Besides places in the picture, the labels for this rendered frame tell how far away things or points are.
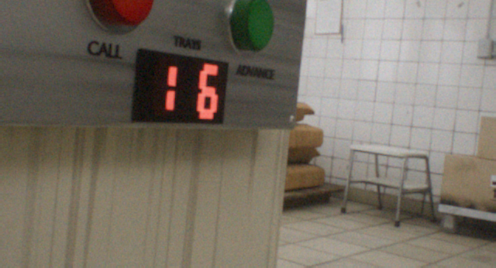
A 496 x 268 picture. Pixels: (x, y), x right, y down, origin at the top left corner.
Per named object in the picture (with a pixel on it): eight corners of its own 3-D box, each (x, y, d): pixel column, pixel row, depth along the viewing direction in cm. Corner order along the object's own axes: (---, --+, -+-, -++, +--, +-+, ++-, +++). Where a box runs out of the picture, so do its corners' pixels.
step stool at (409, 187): (436, 222, 429) (443, 152, 427) (397, 227, 398) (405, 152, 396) (379, 208, 461) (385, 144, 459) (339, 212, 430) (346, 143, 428)
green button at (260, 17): (219, 46, 36) (225, -9, 36) (249, 53, 38) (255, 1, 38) (243, 48, 35) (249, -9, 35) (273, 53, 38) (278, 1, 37)
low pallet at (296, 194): (142, 183, 472) (144, 168, 471) (212, 178, 537) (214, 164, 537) (282, 214, 403) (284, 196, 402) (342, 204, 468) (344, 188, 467)
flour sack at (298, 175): (278, 193, 411) (280, 170, 411) (225, 183, 434) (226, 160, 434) (329, 186, 471) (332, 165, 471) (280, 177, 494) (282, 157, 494)
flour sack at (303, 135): (278, 150, 409) (280, 124, 408) (224, 142, 431) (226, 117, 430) (328, 148, 469) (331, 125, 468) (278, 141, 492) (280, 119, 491)
